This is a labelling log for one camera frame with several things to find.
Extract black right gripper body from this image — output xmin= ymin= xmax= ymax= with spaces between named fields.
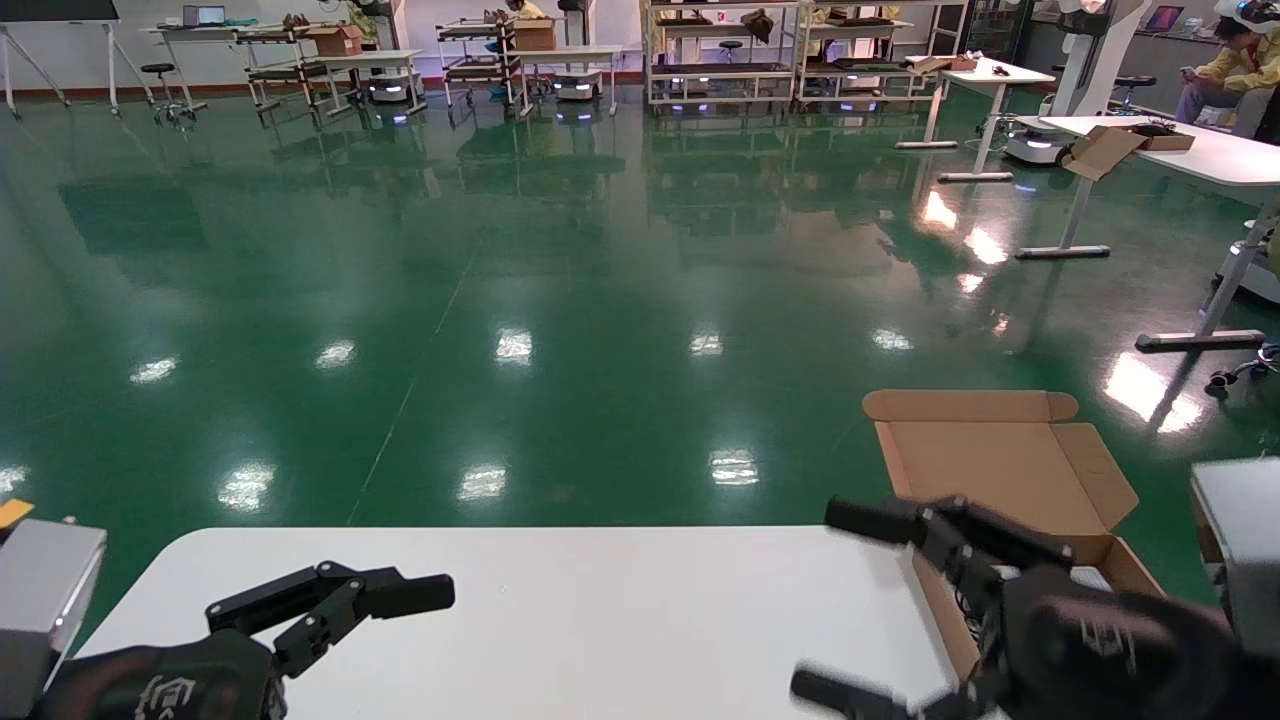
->
xmin=985 ymin=565 xmax=1256 ymax=720

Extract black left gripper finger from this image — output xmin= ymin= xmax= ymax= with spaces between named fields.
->
xmin=204 ymin=560 xmax=457 ymax=683

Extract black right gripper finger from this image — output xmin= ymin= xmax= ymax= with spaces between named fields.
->
xmin=788 ymin=666 xmax=1006 ymax=720
xmin=823 ymin=494 xmax=1079 ymax=646

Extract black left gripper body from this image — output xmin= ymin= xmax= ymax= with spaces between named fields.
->
xmin=35 ymin=628 xmax=293 ymax=720

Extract brown cardboard storage box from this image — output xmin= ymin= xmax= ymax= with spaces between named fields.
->
xmin=861 ymin=388 xmax=1168 ymax=693

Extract open brown cardboard box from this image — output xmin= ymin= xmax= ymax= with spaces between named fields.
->
xmin=1061 ymin=121 xmax=1197 ymax=182

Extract chrome chair wheel base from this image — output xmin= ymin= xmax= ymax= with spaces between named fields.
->
xmin=1204 ymin=343 xmax=1280 ymax=393

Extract large white desk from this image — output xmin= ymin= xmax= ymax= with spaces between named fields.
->
xmin=1014 ymin=113 xmax=1280 ymax=353

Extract white shelf rack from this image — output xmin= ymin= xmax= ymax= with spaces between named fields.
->
xmin=794 ymin=0 xmax=969 ymax=109
xmin=643 ymin=0 xmax=803 ymax=108

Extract white standing robot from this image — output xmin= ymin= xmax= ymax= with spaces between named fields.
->
xmin=1003 ymin=0 xmax=1153 ymax=167

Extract metal trolley rack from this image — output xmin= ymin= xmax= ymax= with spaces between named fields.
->
xmin=436 ymin=13 xmax=533 ymax=118
xmin=234 ymin=13 xmax=333 ymax=128

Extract seated person with white helmet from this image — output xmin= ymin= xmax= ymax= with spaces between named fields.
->
xmin=1174 ymin=0 xmax=1280 ymax=141

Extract black wheeled stool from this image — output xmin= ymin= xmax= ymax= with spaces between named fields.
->
xmin=139 ymin=61 xmax=198 ymax=127

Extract black screen on tripod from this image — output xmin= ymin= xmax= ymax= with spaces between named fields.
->
xmin=0 ymin=0 xmax=123 ymax=118

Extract thick black power cord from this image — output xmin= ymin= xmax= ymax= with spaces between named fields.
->
xmin=953 ymin=586 xmax=993 ymax=648

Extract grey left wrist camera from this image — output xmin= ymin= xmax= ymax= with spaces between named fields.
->
xmin=0 ymin=517 xmax=107 ymax=693

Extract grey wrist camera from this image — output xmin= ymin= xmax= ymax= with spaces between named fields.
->
xmin=0 ymin=517 xmax=107 ymax=693
xmin=1189 ymin=457 xmax=1280 ymax=663

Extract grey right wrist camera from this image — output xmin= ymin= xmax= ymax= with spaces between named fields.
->
xmin=1189 ymin=457 xmax=1280 ymax=663

